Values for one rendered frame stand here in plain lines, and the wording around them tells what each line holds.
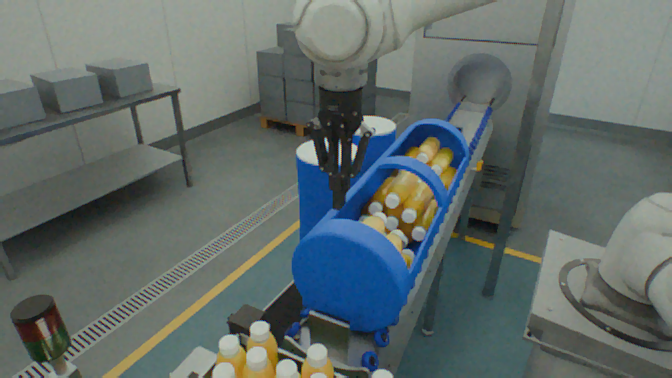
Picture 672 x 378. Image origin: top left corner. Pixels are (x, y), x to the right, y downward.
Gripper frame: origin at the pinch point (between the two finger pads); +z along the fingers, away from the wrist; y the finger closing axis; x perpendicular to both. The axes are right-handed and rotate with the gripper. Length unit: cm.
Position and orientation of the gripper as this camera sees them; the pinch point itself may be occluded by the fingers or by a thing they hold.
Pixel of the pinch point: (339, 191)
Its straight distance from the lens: 78.3
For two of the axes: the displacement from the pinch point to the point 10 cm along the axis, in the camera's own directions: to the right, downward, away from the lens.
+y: 9.0, 2.0, -3.9
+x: 4.4, -4.1, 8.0
